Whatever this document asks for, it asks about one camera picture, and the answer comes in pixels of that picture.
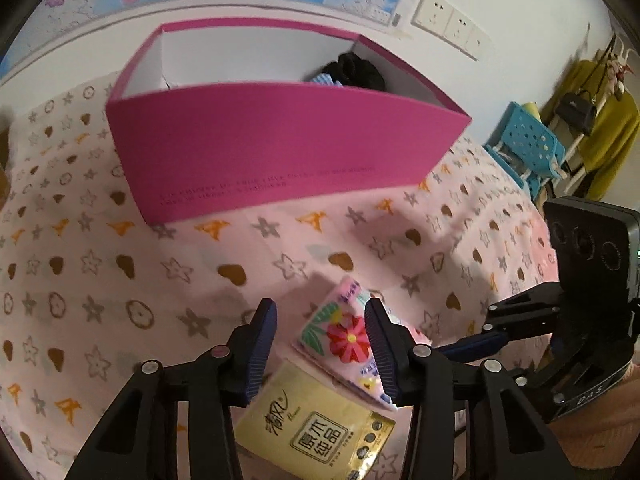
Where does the yellow tissue pack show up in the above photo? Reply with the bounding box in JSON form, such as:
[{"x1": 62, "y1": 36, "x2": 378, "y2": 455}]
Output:
[{"x1": 235, "y1": 360, "x2": 397, "y2": 480}]

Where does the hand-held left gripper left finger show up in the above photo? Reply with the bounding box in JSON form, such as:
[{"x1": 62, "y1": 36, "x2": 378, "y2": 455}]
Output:
[{"x1": 65, "y1": 298, "x2": 278, "y2": 480}]

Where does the blue gingham cloth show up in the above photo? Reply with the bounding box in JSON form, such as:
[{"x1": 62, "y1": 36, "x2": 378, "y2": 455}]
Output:
[{"x1": 305, "y1": 72, "x2": 346, "y2": 88}]

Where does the pink cardboard box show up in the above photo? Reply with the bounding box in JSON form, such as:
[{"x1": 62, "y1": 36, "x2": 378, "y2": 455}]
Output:
[{"x1": 105, "y1": 19, "x2": 473, "y2": 226}]

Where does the pink printed bedsheet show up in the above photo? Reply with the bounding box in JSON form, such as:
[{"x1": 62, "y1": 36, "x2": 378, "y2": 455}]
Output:
[{"x1": 0, "y1": 72, "x2": 558, "y2": 480}]

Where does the blue perforated plastic chair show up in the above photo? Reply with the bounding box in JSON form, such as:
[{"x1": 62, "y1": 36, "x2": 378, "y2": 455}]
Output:
[{"x1": 484, "y1": 101, "x2": 566, "y2": 201}]

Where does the black handbag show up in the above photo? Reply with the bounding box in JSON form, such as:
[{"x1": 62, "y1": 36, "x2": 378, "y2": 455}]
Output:
[{"x1": 554, "y1": 91, "x2": 601, "y2": 136}]

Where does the wooden bed frame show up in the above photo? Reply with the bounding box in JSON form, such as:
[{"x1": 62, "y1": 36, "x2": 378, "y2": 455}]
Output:
[{"x1": 0, "y1": 127, "x2": 13, "y2": 206}]

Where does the mustard yellow garment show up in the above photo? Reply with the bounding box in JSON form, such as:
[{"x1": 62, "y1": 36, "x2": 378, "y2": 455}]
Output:
[{"x1": 542, "y1": 60, "x2": 640, "y2": 201}]

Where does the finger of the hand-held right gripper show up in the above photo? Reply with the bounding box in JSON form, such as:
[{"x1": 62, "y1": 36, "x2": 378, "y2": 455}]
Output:
[
  {"x1": 485, "y1": 282, "x2": 566, "y2": 333},
  {"x1": 432, "y1": 329, "x2": 513, "y2": 361}
]

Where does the white wall socket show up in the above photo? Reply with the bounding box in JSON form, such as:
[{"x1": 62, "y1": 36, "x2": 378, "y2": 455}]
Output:
[
  {"x1": 411, "y1": 0, "x2": 457, "y2": 31},
  {"x1": 445, "y1": 9, "x2": 477, "y2": 48},
  {"x1": 467, "y1": 30, "x2": 488, "y2": 61}
]

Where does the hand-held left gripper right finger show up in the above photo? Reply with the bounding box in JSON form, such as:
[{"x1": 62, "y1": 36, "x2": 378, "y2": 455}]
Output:
[{"x1": 364, "y1": 297, "x2": 578, "y2": 480}]

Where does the black cloth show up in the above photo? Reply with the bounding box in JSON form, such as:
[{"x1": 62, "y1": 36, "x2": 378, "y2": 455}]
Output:
[{"x1": 320, "y1": 51, "x2": 387, "y2": 92}]

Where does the floral tissue pack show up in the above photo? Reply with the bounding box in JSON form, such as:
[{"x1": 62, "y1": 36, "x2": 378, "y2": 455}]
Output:
[{"x1": 291, "y1": 276, "x2": 433, "y2": 411}]

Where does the white coat rack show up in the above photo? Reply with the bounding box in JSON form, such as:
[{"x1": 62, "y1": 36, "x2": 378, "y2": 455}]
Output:
[{"x1": 547, "y1": 32, "x2": 633, "y2": 181}]

